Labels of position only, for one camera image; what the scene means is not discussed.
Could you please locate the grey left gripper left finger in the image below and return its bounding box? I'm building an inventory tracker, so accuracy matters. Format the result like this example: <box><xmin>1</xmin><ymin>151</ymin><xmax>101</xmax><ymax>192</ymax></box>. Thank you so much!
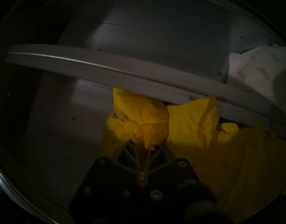
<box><xmin>68</xmin><ymin>140</ymin><xmax>144</xmax><ymax>224</ymax></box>

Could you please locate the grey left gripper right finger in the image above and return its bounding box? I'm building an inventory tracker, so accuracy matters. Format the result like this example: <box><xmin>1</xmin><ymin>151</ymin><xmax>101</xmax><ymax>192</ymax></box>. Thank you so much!
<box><xmin>143</xmin><ymin>143</ymin><xmax>225</xmax><ymax>224</ymax></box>

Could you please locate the yellow sanitary pad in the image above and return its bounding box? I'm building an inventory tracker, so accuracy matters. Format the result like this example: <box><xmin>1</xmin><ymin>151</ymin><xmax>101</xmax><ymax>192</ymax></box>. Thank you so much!
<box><xmin>100</xmin><ymin>114</ymin><xmax>286</xmax><ymax>220</ymax></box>
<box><xmin>113</xmin><ymin>87</ymin><xmax>170</xmax><ymax>151</ymax></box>
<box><xmin>168</xmin><ymin>95</ymin><xmax>220</xmax><ymax>152</ymax></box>

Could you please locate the stainless steel dispenser cabinet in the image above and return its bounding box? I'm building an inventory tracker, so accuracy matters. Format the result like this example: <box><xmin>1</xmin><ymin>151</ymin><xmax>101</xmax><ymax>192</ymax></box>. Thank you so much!
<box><xmin>0</xmin><ymin>0</ymin><xmax>286</xmax><ymax>224</ymax></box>

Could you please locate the white wrapped sanitary pad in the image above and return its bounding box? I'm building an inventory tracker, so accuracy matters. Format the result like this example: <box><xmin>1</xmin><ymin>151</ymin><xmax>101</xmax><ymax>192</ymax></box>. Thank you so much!
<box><xmin>227</xmin><ymin>44</ymin><xmax>286</xmax><ymax>114</ymax></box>

